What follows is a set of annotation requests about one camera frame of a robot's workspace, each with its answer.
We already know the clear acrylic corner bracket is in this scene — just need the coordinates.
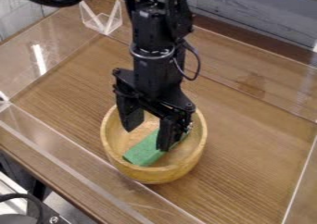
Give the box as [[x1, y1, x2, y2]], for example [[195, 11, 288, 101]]
[[78, 0, 122, 35]]

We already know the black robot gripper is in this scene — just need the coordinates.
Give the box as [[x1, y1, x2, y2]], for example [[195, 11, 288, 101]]
[[112, 53, 195, 152]]

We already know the brown wooden bowl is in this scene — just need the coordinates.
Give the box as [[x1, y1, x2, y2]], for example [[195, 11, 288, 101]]
[[100, 106, 208, 184]]

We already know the black metal frame bracket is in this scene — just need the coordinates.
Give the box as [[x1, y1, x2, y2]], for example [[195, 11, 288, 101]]
[[25, 200, 72, 224]]

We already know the green rectangular block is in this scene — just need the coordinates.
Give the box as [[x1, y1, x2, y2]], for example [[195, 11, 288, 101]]
[[121, 129, 189, 168]]

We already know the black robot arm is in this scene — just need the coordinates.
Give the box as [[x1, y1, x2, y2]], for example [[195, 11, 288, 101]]
[[112, 0, 195, 151]]

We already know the black cable lower left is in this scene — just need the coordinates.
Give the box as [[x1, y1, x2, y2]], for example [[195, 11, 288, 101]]
[[0, 193, 44, 224]]

